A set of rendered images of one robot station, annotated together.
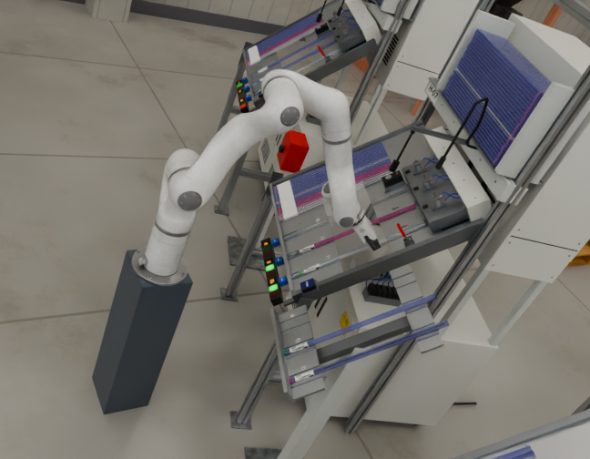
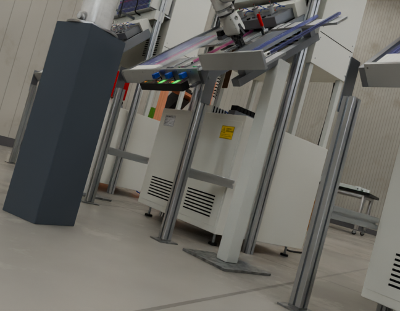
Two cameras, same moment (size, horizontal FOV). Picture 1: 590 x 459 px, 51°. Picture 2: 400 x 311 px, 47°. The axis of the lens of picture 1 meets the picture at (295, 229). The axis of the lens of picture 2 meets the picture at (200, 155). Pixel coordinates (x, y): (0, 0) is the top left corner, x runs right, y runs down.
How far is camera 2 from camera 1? 185 cm
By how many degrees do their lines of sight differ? 39
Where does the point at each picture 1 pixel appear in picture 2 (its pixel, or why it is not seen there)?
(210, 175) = not seen: outside the picture
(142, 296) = (90, 36)
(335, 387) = (270, 107)
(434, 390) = (297, 199)
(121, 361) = (62, 129)
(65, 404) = not seen: outside the picture
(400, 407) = (278, 223)
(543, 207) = (331, 8)
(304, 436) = (250, 179)
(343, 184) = not seen: outside the picture
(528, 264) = (332, 61)
